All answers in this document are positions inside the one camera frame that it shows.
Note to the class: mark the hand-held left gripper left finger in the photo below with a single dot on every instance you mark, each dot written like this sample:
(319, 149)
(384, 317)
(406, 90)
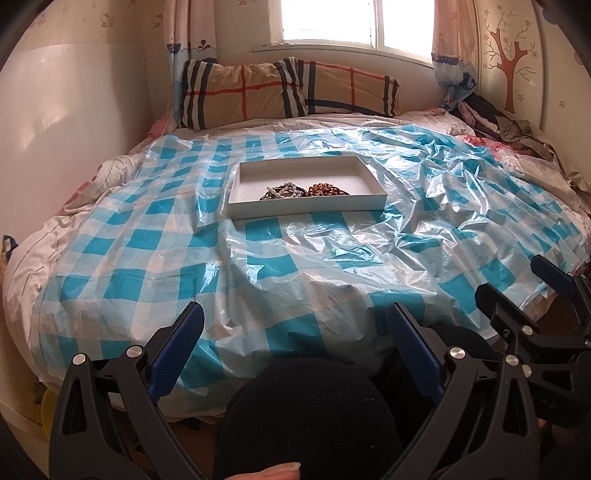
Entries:
(178, 350)

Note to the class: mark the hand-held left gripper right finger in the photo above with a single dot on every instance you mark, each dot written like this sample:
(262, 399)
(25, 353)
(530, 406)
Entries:
(415, 350)

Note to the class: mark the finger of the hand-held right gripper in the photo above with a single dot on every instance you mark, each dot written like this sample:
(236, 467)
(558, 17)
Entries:
(503, 309)
(551, 274)

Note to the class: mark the white cardboard box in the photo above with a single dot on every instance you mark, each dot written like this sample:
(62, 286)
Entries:
(300, 170)

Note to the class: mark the person's left hand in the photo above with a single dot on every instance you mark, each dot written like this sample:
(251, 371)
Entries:
(272, 471)

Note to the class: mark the blue checkered plastic sheet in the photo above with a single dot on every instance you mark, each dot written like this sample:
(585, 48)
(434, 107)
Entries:
(161, 258)

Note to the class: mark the person's left leg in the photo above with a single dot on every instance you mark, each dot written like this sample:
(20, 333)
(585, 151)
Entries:
(314, 415)

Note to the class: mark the heap of dark clothes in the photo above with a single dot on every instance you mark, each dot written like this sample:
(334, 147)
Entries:
(503, 124)

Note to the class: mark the pink cloth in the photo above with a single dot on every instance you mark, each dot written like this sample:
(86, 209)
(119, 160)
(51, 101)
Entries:
(162, 125)

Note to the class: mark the headboard with tree picture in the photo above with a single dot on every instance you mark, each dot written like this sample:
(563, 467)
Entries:
(517, 50)

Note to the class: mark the white glossy panel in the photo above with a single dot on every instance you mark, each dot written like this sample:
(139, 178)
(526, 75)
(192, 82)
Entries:
(69, 138)

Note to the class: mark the patterned curtain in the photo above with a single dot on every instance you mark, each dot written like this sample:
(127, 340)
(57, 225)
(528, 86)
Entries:
(189, 46)
(455, 55)

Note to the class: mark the plaid pillow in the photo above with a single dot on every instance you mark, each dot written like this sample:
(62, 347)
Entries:
(231, 92)
(351, 90)

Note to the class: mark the window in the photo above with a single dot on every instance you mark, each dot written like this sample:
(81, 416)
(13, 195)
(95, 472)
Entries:
(332, 23)

